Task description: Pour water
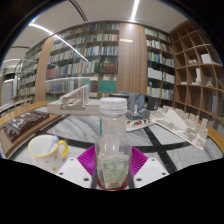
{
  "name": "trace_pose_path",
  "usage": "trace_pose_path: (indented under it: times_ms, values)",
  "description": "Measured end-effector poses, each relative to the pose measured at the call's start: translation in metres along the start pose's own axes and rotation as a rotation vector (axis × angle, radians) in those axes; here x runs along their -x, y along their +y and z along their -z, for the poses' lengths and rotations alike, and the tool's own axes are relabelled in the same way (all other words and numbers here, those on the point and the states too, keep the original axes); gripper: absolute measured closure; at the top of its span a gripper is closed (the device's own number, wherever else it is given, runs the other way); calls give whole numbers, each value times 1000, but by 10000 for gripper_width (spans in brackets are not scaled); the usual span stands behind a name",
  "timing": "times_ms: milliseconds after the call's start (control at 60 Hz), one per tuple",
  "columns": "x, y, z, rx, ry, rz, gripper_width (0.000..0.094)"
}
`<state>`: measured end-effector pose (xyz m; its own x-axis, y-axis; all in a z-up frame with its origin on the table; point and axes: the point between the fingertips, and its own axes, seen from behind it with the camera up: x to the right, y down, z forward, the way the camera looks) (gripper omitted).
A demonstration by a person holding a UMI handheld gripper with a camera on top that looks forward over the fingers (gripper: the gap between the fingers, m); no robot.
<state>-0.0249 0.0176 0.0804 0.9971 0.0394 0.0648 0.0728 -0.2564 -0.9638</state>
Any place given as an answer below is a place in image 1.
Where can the ceiling light strip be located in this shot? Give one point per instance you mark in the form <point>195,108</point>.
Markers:
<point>135,10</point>

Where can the beige architectural model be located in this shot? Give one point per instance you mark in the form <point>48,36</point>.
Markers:
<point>71,103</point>

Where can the tall narrow book shelf unit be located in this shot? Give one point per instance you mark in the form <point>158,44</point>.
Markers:
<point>160,66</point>

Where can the white architectural site model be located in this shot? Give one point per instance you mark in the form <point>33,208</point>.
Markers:
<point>183,128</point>

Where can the long curved book shelf unit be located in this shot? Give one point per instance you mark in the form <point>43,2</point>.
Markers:
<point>80,56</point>

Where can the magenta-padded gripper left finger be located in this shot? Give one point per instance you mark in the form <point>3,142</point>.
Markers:
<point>75,170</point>

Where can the open wooden cubby shelf unit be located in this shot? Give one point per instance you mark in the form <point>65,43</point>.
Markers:
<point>200,76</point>

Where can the white mug with yellow rim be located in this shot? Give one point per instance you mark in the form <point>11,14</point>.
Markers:
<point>50,160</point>

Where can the light blue plastic spoon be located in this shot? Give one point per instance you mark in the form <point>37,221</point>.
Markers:
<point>51,143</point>

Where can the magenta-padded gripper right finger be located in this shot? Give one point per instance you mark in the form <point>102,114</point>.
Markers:
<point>150,170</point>

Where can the clear plastic drink bottle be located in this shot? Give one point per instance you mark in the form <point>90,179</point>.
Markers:
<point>113,143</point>

